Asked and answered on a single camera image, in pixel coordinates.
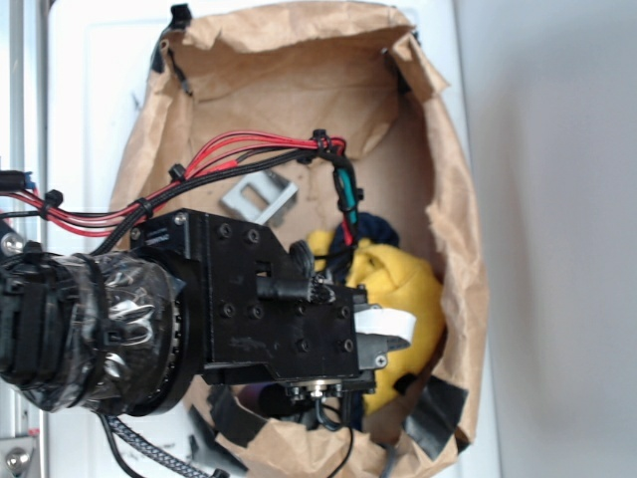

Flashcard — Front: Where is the red and black cable bundle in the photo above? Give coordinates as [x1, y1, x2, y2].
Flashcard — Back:
[0, 127, 364, 250]

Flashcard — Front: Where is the grey metal angle bracket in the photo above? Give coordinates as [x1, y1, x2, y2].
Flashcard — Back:
[220, 169, 299, 227]

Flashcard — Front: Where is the white plastic board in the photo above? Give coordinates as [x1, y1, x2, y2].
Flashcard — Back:
[47, 1, 504, 477]

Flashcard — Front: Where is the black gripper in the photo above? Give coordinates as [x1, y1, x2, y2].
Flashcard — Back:
[130, 209, 416, 395]

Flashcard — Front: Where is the black wrapped robot arm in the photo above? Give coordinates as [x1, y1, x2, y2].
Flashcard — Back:
[1, 209, 416, 416]

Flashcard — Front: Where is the aluminium extrusion rail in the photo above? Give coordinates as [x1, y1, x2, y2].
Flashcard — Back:
[1, 1, 49, 477]

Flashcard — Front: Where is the brown paper bag tray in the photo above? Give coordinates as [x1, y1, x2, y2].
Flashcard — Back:
[110, 1, 489, 477]

